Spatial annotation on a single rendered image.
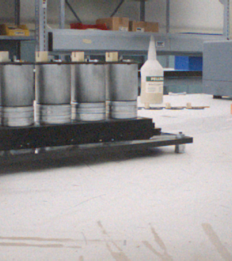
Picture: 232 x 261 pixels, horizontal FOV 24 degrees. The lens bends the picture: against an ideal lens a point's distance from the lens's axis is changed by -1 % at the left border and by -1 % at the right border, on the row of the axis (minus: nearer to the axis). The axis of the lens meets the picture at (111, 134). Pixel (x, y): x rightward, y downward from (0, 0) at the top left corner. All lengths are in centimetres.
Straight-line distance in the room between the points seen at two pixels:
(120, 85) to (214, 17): 614
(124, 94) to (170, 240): 21
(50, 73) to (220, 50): 56
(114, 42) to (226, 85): 224
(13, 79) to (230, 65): 57
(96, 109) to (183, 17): 583
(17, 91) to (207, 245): 19
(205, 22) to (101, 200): 619
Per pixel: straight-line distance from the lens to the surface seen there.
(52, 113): 36
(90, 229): 21
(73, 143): 34
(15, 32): 463
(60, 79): 36
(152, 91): 79
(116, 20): 515
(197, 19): 633
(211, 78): 91
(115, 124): 38
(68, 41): 294
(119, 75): 39
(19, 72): 34
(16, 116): 35
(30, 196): 26
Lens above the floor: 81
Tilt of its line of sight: 8 degrees down
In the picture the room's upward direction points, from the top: straight up
